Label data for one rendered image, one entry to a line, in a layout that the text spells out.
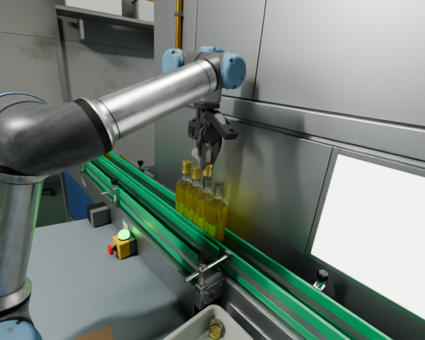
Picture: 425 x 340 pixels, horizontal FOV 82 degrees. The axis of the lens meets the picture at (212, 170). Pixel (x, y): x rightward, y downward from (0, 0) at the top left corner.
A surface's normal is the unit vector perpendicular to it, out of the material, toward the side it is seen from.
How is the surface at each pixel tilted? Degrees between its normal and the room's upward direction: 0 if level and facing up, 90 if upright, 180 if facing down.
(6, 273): 91
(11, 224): 89
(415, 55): 90
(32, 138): 74
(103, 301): 0
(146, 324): 0
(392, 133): 90
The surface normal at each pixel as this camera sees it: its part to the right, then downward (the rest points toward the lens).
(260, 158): -0.74, 0.19
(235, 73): 0.72, 0.33
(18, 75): 0.48, 0.35
